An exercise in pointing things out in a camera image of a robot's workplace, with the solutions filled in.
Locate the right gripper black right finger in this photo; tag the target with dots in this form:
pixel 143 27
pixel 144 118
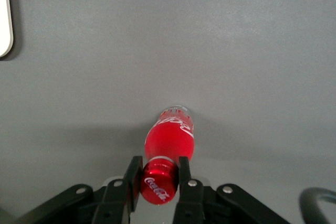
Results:
pixel 190 195

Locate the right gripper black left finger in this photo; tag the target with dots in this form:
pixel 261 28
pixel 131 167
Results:
pixel 115 197

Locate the red coke bottle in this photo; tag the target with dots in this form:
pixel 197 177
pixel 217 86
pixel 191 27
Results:
pixel 168 150

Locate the cream plastic tray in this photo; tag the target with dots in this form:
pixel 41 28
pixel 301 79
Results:
pixel 4 11

